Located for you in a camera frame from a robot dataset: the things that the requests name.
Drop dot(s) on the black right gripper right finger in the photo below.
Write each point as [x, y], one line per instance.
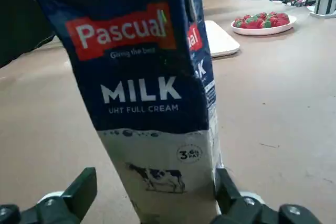
[231, 195]

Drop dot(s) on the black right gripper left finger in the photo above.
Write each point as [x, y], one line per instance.
[78, 192]

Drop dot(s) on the blue white milk carton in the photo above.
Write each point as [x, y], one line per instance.
[131, 90]

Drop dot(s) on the white rectangular tray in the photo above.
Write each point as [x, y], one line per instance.
[223, 43]

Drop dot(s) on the white round plate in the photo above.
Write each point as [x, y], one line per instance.
[262, 31]

